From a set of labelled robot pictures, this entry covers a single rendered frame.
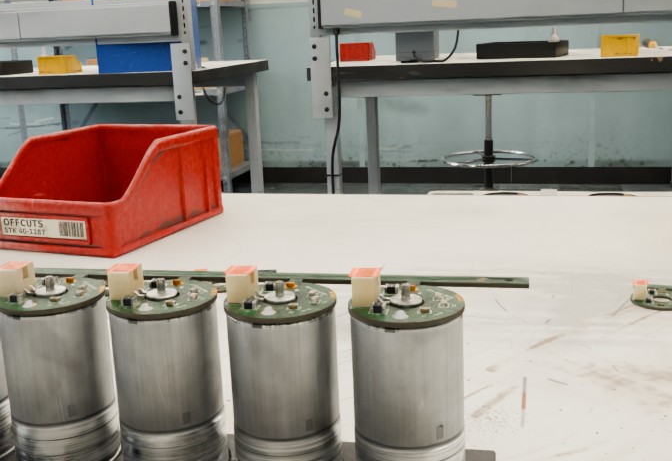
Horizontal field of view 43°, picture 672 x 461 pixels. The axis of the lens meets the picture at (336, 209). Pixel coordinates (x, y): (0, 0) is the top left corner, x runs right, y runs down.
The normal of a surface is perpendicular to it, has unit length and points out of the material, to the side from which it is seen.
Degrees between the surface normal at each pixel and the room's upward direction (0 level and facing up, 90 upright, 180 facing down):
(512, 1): 90
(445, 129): 90
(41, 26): 90
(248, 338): 90
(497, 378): 0
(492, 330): 0
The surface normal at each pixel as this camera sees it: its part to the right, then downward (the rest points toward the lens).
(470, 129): -0.24, 0.22
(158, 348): 0.10, 0.21
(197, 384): 0.65, 0.14
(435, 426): 0.35, 0.19
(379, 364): -0.56, 0.20
